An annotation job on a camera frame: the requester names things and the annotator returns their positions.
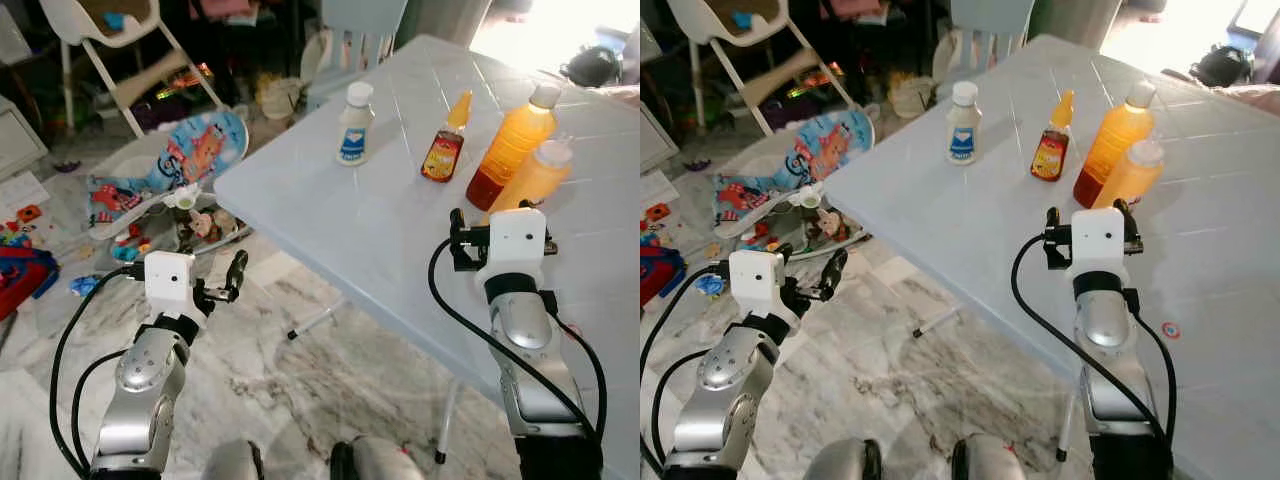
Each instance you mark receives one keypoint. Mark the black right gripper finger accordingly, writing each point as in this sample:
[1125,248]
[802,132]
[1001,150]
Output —
[550,244]
[1134,228]
[457,225]
[1052,224]

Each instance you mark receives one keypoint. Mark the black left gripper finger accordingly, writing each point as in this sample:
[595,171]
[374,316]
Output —
[836,266]
[237,266]

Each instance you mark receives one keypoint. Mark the small orange juice bottle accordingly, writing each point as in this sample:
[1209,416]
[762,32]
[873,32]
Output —
[540,178]
[1130,175]

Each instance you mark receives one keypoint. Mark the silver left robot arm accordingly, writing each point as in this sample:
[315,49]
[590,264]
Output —
[145,400]
[725,400]

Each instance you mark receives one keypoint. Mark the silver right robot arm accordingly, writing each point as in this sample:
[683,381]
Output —
[1105,320]
[530,330]

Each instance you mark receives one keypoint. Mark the honey bottle orange cap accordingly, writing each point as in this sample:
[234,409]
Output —
[443,155]
[1050,155]

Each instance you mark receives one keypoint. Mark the white plastic table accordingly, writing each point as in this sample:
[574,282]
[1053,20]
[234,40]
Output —
[380,220]
[980,220]

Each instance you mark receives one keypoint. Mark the large orange juice bottle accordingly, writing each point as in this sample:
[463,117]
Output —
[1110,145]
[510,150]

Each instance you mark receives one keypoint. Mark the blue crumpled cloth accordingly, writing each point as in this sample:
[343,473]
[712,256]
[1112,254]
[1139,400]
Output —
[710,285]
[85,286]

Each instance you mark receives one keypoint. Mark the red and blue toy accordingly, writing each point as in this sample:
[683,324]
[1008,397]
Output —
[655,275]
[20,275]

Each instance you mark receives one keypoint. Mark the small orange toy block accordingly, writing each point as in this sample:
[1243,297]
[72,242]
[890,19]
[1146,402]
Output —
[658,213]
[29,213]

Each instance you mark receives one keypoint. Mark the colourful baby bouncer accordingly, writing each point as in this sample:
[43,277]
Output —
[820,150]
[190,155]

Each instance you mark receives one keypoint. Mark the white bottle blue label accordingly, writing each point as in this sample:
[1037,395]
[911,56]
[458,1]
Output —
[355,130]
[962,130]

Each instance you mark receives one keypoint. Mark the white drawer cabinet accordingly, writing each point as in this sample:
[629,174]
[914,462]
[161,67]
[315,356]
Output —
[655,140]
[18,140]

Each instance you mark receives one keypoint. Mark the grey robot left leg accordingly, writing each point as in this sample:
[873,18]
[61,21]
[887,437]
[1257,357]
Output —
[840,462]
[232,462]

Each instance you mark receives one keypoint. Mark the grey robot leg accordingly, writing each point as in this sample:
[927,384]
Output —
[232,462]
[375,460]
[840,462]
[990,460]

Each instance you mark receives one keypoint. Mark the cream woven bag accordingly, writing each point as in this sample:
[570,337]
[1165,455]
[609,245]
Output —
[282,98]
[912,97]

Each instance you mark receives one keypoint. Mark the black rounded pot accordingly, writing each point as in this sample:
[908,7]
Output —
[592,68]
[1222,68]

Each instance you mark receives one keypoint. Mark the pale blue chair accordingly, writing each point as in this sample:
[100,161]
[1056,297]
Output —
[360,20]
[990,20]

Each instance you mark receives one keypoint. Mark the grey robot right leg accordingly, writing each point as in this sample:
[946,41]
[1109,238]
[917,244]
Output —
[375,460]
[990,460]

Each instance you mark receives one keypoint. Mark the white high chair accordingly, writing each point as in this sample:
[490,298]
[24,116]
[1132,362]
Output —
[75,20]
[700,20]

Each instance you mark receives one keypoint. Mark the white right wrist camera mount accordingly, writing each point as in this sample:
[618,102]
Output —
[1098,235]
[517,235]

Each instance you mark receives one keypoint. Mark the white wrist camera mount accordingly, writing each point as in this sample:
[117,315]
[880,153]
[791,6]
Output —
[1098,235]
[168,278]
[758,280]
[517,235]

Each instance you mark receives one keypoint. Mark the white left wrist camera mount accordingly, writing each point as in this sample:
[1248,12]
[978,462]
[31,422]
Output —
[758,280]
[168,278]

